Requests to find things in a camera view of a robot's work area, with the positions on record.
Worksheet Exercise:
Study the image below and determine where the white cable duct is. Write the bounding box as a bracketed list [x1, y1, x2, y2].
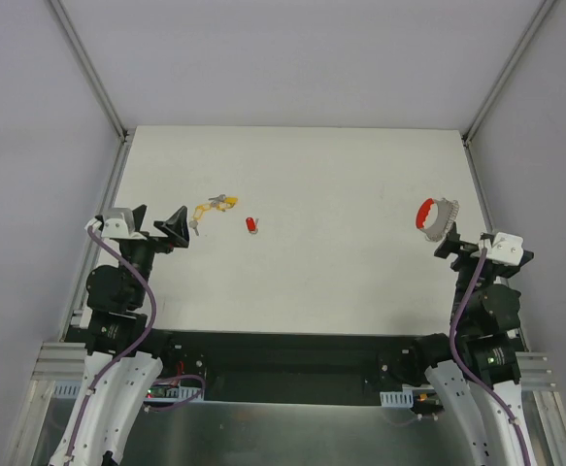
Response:
[380, 388, 415, 409]
[51, 381, 204, 403]

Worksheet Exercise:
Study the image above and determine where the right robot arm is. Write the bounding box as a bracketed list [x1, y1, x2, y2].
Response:
[387, 226, 537, 465]

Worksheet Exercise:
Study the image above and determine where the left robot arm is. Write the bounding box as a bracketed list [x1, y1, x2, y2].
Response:
[49, 205, 189, 465]

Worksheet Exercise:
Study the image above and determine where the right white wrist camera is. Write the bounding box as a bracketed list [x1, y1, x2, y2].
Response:
[478, 232, 524, 266]

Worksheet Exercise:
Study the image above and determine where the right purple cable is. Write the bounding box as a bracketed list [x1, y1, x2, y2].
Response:
[383, 247, 536, 466]

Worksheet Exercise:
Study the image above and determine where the right white cable duct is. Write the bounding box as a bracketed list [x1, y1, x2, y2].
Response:
[380, 388, 415, 409]

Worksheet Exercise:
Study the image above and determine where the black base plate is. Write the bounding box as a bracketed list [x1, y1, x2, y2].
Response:
[139, 329, 452, 406]

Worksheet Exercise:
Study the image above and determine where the right aluminium frame post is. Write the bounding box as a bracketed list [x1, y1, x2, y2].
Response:
[462, 0, 558, 148]

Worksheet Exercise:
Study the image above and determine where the aluminium frame post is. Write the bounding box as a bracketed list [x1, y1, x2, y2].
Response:
[462, 0, 558, 148]
[46, 0, 129, 141]

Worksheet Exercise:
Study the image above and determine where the red key fob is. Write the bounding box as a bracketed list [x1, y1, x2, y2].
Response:
[246, 217, 258, 234]

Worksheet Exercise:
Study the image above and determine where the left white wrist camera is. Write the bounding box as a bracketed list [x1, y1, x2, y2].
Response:
[85, 208, 145, 240]

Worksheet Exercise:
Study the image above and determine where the red-handled metal keyring organizer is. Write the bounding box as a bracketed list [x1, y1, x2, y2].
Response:
[415, 198, 459, 243]

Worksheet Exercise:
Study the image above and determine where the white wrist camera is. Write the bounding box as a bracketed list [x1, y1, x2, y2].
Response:
[85, 208, 145, 240]
[478, 232, 524, 266]

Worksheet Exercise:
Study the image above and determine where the left aluminium frame post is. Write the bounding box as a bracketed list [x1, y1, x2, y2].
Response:
[46, 0, 129, 141]

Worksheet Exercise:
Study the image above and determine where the purple cable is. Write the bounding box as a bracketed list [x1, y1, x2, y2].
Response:
[383, 247, 536, 466]
[51, 226, 206, 466]

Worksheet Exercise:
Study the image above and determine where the yellow key tag with keys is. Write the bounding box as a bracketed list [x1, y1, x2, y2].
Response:
[188, 194, 239, 236]

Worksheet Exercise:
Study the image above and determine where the left white cable duct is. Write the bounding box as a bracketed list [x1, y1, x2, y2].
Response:
[51, 381, 204, 403]

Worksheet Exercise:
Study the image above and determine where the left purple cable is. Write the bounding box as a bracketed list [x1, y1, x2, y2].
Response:
[51, 226, 206, 466]

